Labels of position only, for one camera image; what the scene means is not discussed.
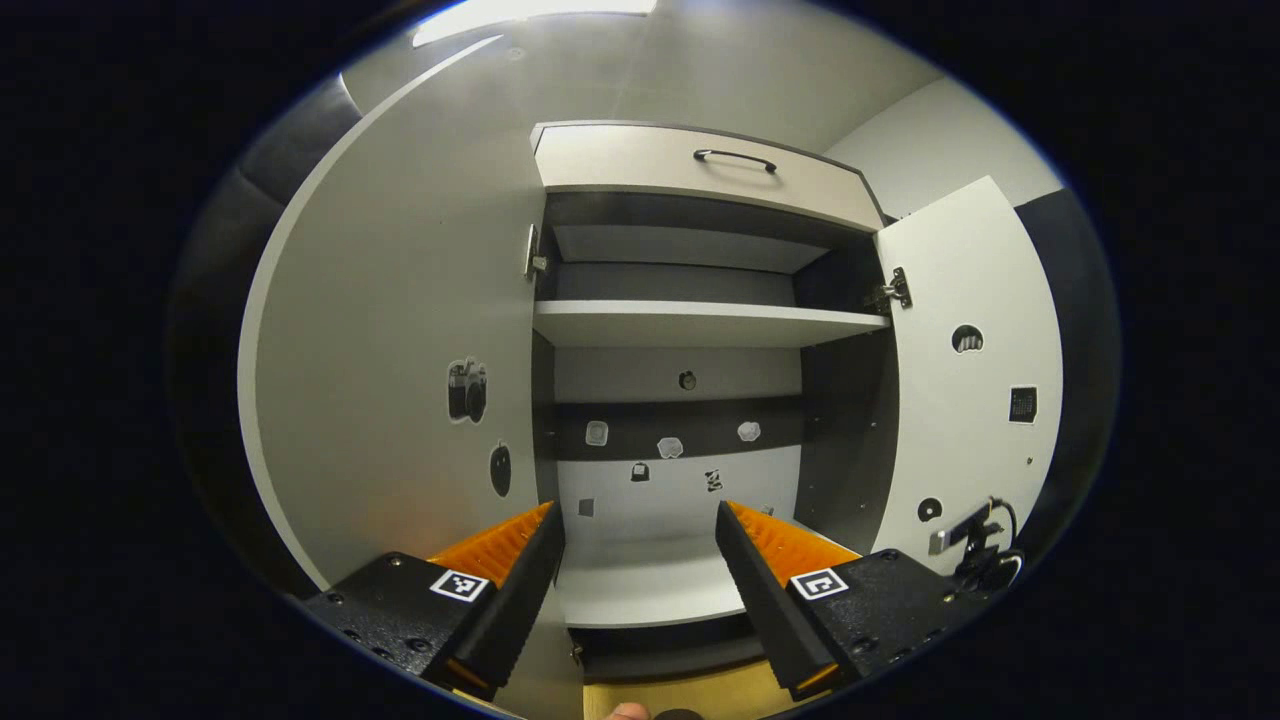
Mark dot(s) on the beige cabinet drawer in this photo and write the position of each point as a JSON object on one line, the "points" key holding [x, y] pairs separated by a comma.
{"points": [[640, 170]]}

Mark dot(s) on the ceiling light panel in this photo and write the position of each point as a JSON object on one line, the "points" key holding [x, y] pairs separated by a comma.
{"points": [[530, 12]]}

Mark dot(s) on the metal door hinge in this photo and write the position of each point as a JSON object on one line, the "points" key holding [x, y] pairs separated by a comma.
{"points": [[535, 255], [890, 292]]}

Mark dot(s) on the white cabinet door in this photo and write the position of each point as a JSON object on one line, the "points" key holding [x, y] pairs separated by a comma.
{"points": [[980, 280], [400, 280]]}

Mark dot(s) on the black backdrop cloth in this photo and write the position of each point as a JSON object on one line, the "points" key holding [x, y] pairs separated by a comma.
{"points": [[230, 280]]}

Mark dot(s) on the white cabinet shelf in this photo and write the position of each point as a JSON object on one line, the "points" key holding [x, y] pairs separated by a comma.
{"points": [[700, 325]]}

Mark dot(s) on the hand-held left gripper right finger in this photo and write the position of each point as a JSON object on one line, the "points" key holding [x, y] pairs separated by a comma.
{"points": [[760, 590]]}

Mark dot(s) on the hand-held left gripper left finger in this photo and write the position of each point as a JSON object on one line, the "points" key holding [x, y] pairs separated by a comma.
{"points": [[515, 590]]}

